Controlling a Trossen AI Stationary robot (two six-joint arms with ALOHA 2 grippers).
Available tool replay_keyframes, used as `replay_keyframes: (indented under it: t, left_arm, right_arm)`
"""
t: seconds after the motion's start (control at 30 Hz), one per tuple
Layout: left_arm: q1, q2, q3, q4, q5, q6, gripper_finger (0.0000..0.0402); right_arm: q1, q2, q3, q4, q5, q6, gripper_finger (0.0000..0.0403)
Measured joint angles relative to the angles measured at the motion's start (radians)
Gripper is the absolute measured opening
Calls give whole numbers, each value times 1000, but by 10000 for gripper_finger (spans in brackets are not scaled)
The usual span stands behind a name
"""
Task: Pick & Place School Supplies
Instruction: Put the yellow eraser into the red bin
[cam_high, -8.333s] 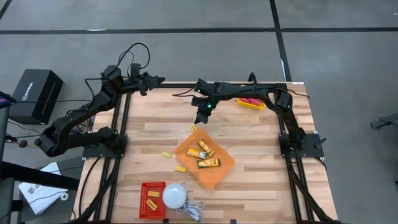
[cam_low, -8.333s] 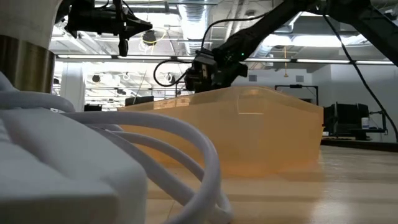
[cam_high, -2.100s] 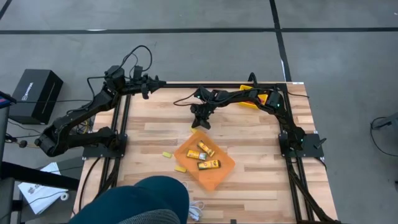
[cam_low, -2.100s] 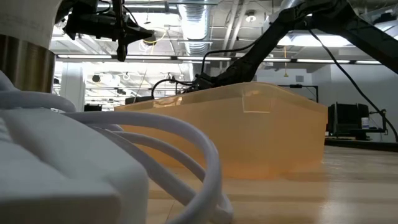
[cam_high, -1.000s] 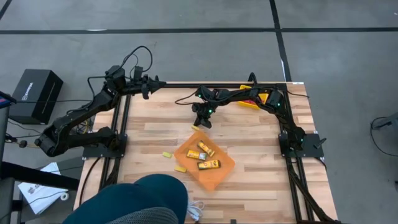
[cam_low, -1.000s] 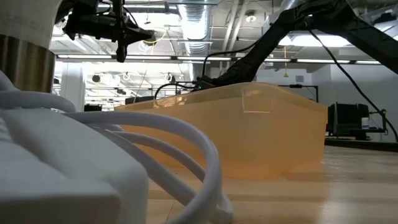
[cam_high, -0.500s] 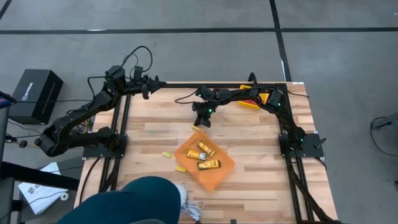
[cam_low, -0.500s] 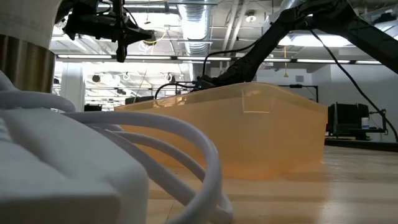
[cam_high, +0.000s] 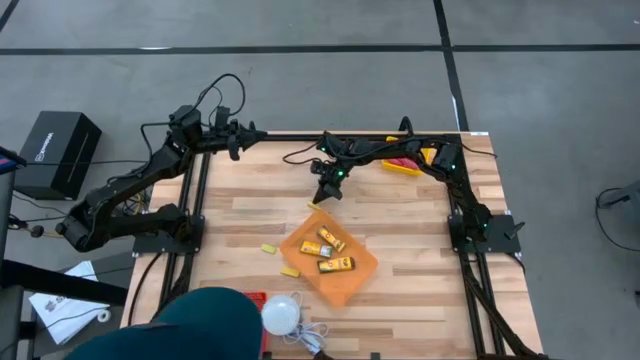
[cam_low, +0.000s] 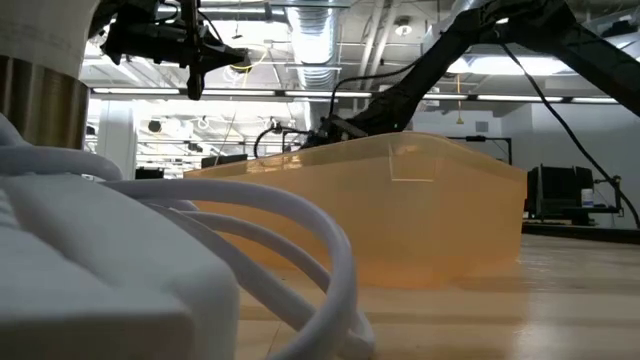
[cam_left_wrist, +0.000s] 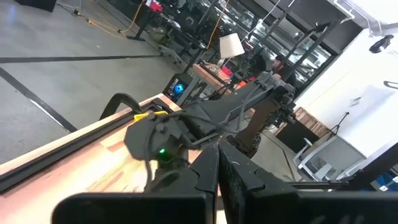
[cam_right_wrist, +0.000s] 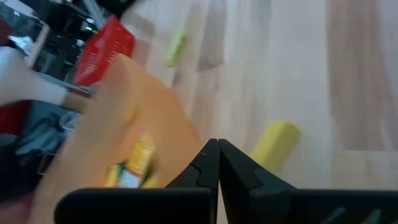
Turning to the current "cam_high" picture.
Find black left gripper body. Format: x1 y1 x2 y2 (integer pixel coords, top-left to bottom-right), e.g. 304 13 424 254
201 121 247 152

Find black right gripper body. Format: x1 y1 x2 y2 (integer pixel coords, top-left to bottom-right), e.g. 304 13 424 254
310 159 348 194

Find yellow green crayon box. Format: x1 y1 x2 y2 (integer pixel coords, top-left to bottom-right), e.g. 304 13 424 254
299 239 334 259
316 224 347 254
316 255 357 274

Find yellow plastic basket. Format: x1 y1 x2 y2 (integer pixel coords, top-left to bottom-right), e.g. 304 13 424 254
381 135 437 178

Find orange translucent plastic tray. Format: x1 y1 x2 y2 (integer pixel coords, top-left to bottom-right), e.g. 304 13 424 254
278 208 380 308

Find white globe lamp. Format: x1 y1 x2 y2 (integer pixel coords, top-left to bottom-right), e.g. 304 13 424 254
260 293 302 337

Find red plastic mesh basket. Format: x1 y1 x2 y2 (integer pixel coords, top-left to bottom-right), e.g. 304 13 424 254
243 290 269 354

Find black printed cardboard box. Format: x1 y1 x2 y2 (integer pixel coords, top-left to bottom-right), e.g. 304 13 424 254
13 110 103 202

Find large black monitor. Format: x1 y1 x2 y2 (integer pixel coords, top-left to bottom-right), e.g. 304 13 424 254
0 145 28 176

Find black standing desk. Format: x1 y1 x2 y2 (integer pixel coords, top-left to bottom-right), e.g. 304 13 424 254
0 169 137 360

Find white paper sheets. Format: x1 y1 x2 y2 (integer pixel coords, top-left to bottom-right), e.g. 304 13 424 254
27 259 112 347

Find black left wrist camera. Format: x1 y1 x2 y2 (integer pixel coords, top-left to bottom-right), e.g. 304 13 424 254
226 133 245 162

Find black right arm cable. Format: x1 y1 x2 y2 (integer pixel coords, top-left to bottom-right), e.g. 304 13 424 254
281 130 499 167

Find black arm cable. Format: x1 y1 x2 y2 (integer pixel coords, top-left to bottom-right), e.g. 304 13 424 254
139 72 247 161
281 130 499 167

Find black aluminium table frame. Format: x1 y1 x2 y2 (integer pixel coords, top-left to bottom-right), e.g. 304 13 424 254
110 121 551 360

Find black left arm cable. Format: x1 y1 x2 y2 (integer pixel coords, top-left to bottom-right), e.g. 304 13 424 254
139 72 247 161

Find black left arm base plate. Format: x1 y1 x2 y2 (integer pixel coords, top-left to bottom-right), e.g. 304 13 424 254
131 213 207 256

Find white lamp cable with switch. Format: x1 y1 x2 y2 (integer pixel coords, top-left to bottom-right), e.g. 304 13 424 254
283 291 332 357

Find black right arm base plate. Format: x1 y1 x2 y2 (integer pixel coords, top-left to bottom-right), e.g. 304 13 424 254
447 213 523 255

